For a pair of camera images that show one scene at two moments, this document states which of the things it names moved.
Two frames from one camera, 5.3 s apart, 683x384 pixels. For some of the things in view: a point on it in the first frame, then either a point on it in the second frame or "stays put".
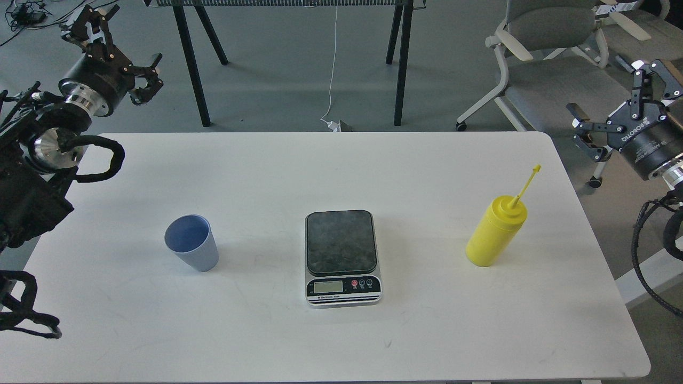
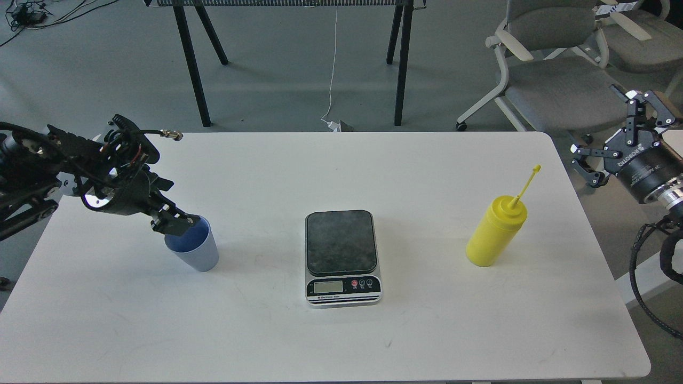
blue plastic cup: (190, 238) stays put
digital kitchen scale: (341, 265) stays put
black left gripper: (103, 75) → (130, 192)
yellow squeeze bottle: (498, 229) stays put
